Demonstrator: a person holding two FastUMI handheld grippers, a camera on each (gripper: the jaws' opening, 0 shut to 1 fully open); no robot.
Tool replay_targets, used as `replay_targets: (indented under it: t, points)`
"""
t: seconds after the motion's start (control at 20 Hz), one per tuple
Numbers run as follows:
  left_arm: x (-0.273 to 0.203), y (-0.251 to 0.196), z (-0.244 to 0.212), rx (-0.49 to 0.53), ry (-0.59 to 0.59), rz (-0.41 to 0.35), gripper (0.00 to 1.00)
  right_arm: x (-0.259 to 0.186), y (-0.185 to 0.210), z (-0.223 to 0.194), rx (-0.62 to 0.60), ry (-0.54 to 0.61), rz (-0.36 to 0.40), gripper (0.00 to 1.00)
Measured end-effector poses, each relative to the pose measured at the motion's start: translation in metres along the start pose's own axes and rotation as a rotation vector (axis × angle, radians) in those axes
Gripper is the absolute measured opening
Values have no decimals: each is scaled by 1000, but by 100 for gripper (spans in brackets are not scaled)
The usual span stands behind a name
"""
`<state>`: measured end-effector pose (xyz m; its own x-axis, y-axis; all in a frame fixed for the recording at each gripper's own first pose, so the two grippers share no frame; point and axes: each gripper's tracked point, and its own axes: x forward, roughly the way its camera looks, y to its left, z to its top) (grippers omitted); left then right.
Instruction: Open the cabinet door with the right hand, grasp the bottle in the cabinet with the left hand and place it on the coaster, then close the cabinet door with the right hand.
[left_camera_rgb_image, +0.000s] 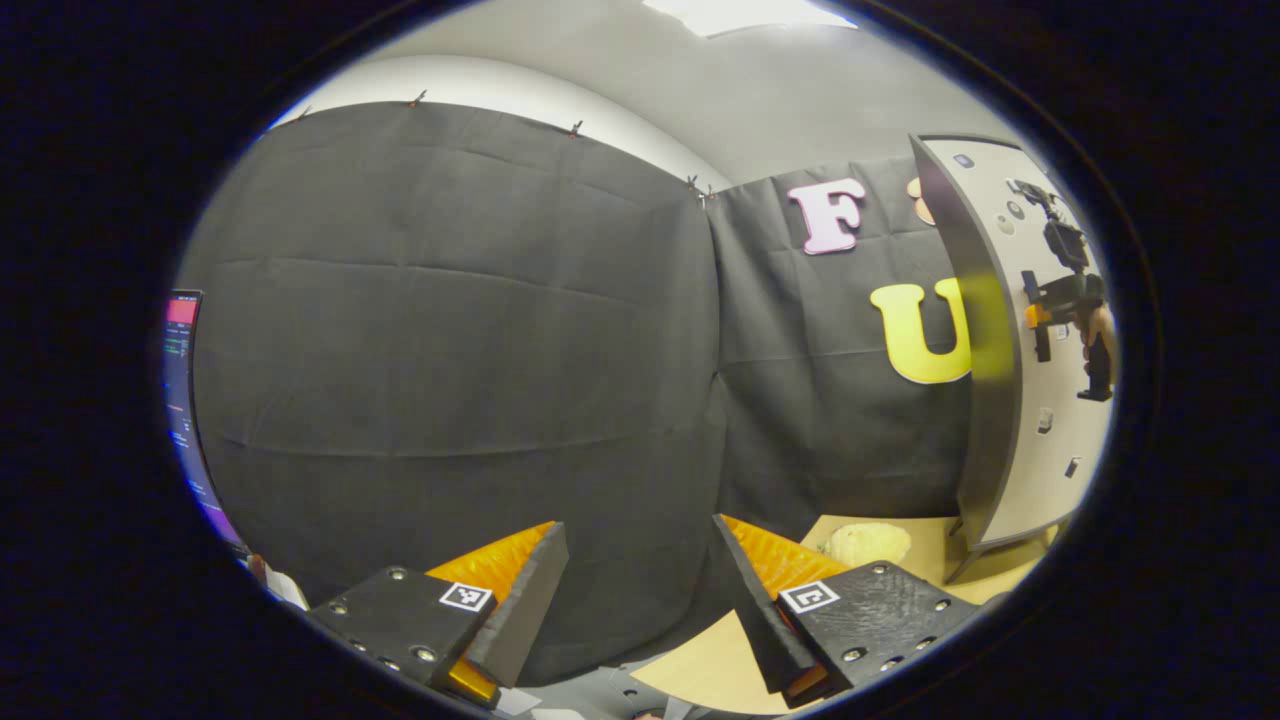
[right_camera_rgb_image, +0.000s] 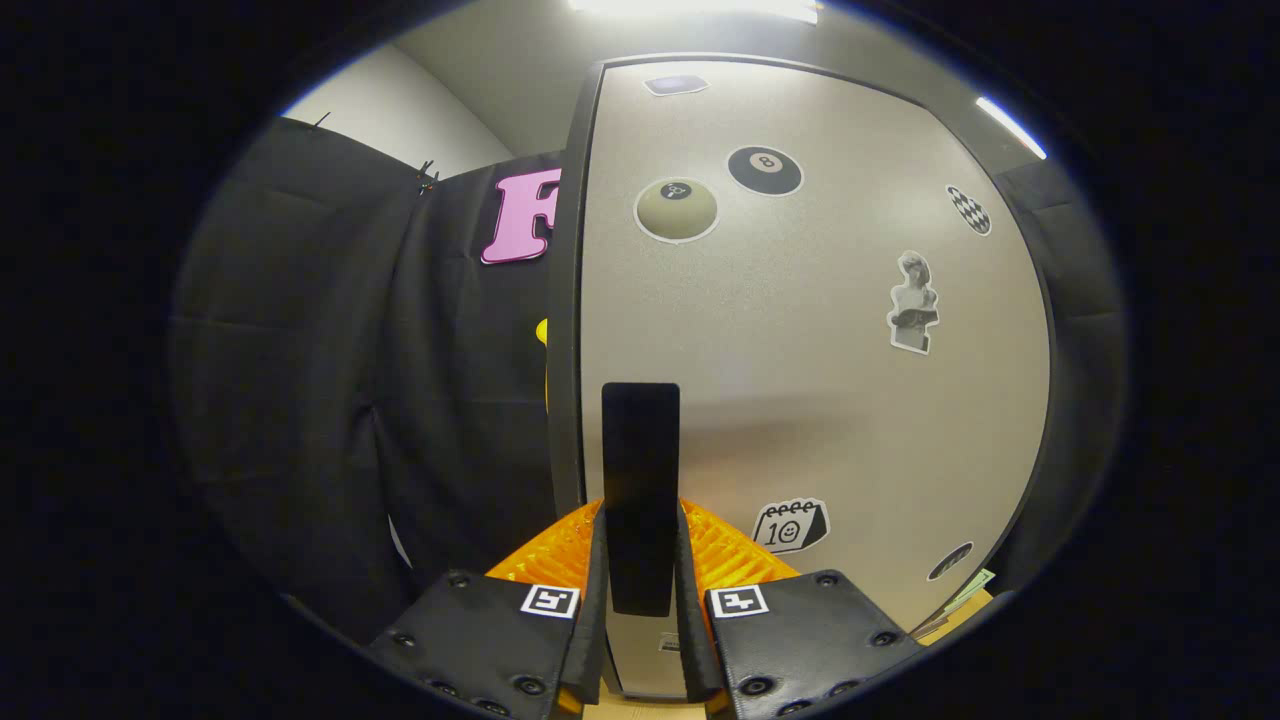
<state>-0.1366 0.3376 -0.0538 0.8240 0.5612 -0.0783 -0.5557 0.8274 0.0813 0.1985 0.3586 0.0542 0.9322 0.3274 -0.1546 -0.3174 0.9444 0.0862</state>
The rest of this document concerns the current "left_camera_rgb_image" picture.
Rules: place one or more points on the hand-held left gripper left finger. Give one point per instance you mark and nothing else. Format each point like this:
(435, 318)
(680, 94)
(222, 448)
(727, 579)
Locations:
(530, 610)

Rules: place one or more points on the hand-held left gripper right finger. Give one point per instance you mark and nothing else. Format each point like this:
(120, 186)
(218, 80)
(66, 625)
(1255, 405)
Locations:
(760, 625)

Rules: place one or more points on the beige cabinet door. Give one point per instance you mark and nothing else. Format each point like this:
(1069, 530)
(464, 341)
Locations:
(1050, 480)

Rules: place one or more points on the large ceiling light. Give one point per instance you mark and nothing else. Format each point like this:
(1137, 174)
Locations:
(750, 15)

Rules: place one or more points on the black backdrop cloth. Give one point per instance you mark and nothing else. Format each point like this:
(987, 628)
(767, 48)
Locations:
(450, 350)

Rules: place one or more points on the yellow soft toy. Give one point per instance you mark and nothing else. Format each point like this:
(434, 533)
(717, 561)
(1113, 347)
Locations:
(865, 543)

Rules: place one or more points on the dark grey cabinet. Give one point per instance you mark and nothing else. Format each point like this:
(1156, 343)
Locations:
(985, 430)

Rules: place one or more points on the computer monitor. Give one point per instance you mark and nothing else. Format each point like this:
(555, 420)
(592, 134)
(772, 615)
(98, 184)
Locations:
(182, 400)

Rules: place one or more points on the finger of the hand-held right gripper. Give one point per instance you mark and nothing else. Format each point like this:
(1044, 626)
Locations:
(1055, 298)

